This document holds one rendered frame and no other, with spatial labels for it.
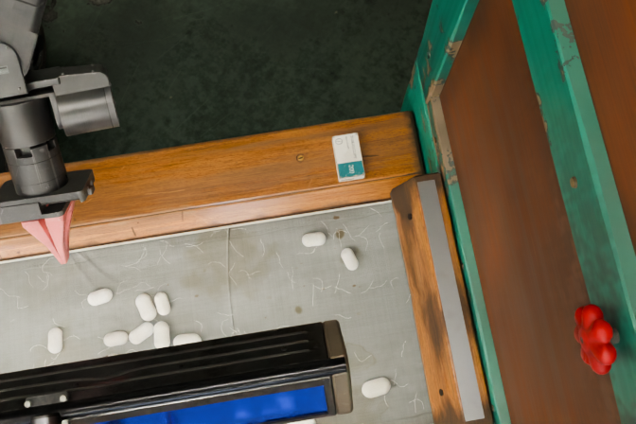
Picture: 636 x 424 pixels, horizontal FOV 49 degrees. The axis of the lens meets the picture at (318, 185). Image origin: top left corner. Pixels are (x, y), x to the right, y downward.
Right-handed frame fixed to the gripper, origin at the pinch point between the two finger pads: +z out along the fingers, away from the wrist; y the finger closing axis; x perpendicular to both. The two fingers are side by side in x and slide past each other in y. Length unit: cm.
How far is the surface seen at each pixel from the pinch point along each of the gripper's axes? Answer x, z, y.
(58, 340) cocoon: 2.8, 13.6, -4.7
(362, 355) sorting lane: -1.5, 20.0, 34.0
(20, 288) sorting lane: 9.0, 8.6, -9.9
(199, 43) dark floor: 111, 1, 11
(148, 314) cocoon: 3.2, 12.0, 7.2
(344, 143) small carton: 12.5, -4.2, 35.9
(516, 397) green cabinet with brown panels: -20, 14, 48
